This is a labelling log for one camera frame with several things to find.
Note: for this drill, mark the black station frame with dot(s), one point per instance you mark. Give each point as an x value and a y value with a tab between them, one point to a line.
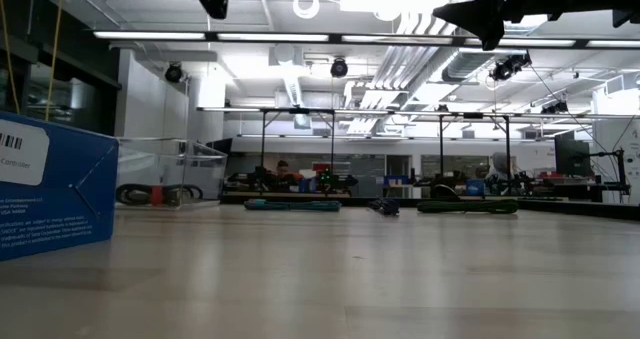
263	139
508	149

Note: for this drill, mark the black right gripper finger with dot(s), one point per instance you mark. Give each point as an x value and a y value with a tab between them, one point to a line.
487	19

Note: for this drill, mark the black ceiling spotlight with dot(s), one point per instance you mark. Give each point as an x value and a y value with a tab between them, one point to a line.
339	68
173	73
502	70
555	108

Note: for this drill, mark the black monitor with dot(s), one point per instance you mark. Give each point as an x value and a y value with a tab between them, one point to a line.
572	156

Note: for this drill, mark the blue controller box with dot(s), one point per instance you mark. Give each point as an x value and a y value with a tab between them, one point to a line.
60	204

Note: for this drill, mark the clear plastic bin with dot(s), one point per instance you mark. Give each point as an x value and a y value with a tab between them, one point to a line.
170	164

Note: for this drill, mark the person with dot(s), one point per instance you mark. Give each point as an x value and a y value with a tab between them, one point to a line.
500	164
283	171

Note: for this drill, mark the teal tool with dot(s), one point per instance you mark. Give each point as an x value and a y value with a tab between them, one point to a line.
290	206

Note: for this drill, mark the blue crate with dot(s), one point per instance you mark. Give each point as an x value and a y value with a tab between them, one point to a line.
395	180

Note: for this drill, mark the black frame beam with lights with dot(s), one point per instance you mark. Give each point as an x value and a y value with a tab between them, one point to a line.
280	37

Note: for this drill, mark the silver air duct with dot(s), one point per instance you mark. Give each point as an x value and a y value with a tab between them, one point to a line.
470	64

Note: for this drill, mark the black table edge rail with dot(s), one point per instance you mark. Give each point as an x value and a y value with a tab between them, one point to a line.
600	210

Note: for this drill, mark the small dark object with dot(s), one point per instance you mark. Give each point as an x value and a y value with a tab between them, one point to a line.
385	207

